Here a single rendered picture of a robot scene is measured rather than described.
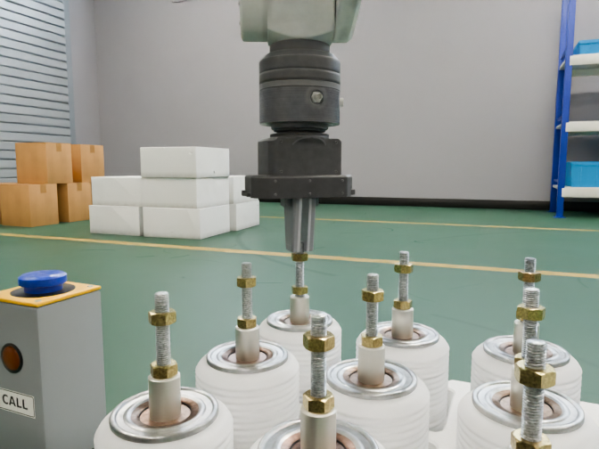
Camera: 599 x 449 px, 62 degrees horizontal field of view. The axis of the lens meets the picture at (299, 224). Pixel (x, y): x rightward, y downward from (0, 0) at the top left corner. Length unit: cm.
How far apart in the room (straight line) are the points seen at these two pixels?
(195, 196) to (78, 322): 248
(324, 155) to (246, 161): 557
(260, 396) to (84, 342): 17
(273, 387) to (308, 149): 24
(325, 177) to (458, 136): 491
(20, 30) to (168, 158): 389
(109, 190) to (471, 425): 309
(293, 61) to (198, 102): 598
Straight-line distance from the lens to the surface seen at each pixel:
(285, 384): 46
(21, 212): 404
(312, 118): 51
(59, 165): 413
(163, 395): 37
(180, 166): 299
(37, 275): 51
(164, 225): 308
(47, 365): 49
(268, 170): 52
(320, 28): 54
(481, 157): 541
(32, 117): 658
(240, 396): 44
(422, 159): 545
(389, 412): 40
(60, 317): 49
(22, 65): 659
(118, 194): 331
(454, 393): 60
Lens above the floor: 43
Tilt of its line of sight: 7 degrees down
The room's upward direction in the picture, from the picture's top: straight up
